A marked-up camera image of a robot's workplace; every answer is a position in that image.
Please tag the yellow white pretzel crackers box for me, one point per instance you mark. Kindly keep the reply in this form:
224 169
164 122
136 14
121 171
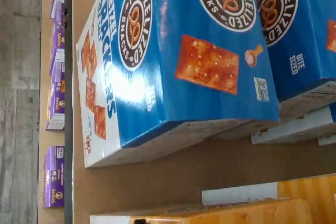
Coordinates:
236 214
307 190

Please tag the brown particle board shelf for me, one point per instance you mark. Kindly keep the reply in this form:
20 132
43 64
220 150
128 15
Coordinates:
157 182

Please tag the purple Annie's box red label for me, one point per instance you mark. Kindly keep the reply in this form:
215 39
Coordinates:
53 182

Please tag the purple Annie's box orange label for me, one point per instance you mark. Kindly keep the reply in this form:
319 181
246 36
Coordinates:
55 98
58 24

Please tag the blue sea salt pretzel crackers box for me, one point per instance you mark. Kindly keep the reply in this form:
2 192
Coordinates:
302 51
288 132
210 51

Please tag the purple Annie's snack boxes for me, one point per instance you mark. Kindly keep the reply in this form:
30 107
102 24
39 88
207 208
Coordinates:
52 138

